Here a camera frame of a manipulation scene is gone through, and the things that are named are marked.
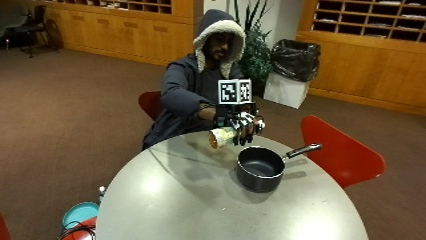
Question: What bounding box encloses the pale food can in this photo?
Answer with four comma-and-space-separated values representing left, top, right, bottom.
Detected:
207, 126, 240, 150

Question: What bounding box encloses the white marker cube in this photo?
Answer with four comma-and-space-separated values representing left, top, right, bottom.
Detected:
216, 78, 252, 105

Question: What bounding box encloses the the person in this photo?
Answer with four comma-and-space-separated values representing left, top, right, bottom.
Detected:
141, 8, 258, 151

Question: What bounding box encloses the white bin with black bag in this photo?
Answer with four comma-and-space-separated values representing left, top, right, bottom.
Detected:
262, 38, 322, 110

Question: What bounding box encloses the red chair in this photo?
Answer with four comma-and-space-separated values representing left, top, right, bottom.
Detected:
299, 115, 386, 189
137, 90, 165, 122

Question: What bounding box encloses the green potted plant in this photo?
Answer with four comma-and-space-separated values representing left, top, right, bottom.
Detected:
232, 0, 274, 96

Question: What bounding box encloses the wooden pigeonhole cabinet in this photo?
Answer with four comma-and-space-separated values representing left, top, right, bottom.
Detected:
25, 0, 204, 67
295, 0, 426, 116

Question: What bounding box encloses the small white bottle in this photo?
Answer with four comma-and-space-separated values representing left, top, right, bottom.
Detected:
97, 185, 107, 205

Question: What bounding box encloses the red container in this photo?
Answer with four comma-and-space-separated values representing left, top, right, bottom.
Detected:
65, 216, 98, 240

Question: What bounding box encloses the black chair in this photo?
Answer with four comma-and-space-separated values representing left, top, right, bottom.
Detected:
11, 4, 58, 59

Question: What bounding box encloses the dark saucepan with handle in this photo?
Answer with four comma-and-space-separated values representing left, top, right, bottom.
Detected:
234, 143, 323, 194

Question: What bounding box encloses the black cable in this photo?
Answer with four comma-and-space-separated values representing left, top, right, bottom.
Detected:
57, 220, 97, 240

